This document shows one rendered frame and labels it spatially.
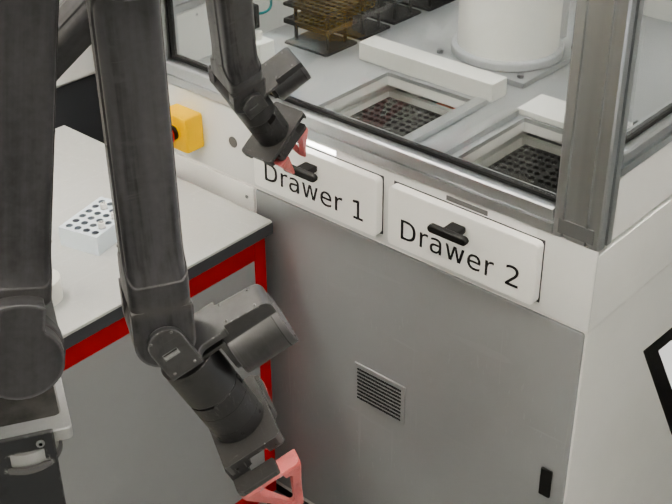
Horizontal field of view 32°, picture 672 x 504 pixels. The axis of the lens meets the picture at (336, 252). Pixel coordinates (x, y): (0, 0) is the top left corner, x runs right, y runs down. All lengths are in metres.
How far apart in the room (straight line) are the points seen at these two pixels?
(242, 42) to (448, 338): 0.67
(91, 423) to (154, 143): 1.12
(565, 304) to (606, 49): 0.42
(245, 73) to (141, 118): 0.72
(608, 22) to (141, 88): 0.80
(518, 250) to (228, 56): 0.53
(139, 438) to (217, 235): 0.39
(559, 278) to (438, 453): 0.51
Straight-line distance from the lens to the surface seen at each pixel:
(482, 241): 1.84
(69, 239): 2.12
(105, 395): 2.05
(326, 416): 2.35
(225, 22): 1.57
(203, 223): 2.16
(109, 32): 0.95
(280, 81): 1.79
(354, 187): 1.98
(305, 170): 2.00
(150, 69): 0.96
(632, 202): 1.80
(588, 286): 1.78
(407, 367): 2.11
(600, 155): 1.68
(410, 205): 1.91
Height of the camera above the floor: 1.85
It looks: 32 degrees down
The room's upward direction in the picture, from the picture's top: straight up
